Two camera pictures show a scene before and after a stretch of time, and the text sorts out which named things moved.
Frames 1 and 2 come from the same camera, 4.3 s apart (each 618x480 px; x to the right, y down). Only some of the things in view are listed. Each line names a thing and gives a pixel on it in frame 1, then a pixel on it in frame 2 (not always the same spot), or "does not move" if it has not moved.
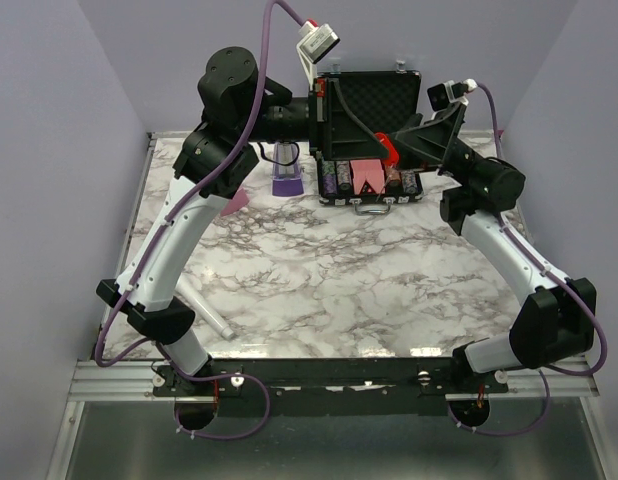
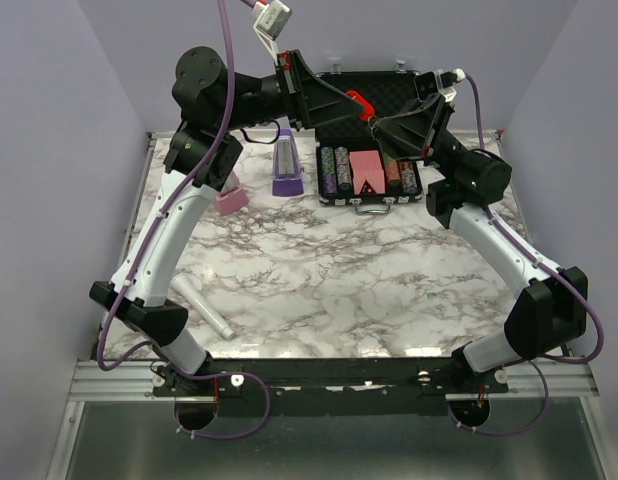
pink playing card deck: [369, 170] does not move
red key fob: [390, 155] → [367, 110]
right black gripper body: [451, 145] → [431, 151]
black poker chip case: [350, 109] does not move
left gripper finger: [358, 145] → [335, 112]
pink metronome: [239, 200] does not move
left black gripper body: [319, 109] → [296, 101]
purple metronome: [287, 170] does not move
